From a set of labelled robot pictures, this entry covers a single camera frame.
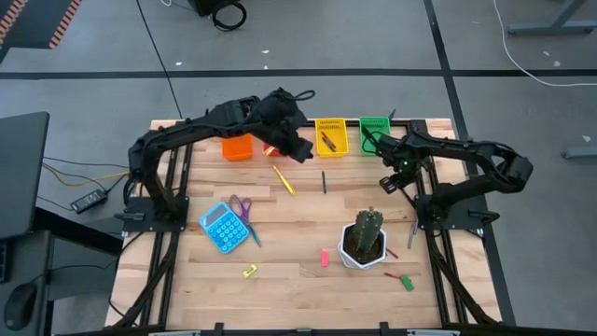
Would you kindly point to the black crayon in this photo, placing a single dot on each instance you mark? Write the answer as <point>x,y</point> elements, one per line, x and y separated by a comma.
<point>323,182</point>

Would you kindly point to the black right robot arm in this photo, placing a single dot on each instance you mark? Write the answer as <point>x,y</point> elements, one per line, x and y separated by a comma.
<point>466,151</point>

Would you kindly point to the orange plastic basket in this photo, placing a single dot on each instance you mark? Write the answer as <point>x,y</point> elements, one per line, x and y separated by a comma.
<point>237,148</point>

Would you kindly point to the grey table leg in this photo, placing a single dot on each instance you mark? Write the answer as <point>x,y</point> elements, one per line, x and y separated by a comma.
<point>550,28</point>
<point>580,152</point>

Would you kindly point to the green plastic basket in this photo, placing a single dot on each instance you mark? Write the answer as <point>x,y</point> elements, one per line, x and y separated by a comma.
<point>375,123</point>

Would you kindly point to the green crayon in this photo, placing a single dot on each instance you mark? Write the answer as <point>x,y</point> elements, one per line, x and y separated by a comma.
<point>331,147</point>

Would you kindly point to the yellow plastic basket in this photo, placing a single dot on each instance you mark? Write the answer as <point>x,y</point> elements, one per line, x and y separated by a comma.
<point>342,147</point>

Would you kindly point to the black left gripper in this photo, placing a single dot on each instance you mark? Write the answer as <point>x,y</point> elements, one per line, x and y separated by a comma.
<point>280,116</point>

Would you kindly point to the dark grey desk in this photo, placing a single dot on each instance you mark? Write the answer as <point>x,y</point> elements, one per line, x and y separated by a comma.
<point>23,172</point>

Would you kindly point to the red crayon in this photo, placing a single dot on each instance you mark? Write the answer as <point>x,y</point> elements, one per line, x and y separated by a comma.
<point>392,253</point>
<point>392,275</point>
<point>327,139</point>

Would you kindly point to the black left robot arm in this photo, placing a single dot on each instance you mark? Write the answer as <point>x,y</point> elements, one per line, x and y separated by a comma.
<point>186,130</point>

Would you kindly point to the pink eraser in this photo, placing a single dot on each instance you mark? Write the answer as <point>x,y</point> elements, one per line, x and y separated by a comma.
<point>324,258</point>

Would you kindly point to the white plant pot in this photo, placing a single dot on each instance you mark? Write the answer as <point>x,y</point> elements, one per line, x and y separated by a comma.
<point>350,265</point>

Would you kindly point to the green eraser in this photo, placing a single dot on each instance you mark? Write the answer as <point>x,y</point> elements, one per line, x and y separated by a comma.
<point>407,283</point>

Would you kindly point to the yellow eraser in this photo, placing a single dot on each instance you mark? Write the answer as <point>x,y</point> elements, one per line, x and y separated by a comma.
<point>250,271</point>

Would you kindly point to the black power adapter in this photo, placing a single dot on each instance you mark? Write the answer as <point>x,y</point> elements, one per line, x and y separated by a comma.
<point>88,200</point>

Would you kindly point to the yellow and black pen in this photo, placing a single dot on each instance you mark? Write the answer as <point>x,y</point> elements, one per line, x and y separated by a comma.
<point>284,181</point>

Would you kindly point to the black table frame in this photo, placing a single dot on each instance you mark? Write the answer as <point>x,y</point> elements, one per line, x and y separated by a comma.
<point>354,123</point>

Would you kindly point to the black computer mouse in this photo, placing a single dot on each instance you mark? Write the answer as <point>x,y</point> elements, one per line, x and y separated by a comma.
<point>19,305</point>

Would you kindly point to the orange striped floor mat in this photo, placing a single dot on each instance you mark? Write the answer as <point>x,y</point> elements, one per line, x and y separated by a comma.
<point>37,23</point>

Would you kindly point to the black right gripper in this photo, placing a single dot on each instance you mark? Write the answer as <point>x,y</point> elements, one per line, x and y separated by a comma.
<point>396,154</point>

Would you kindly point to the red plastic basket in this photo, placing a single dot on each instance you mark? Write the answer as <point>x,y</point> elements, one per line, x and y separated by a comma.
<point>270,151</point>

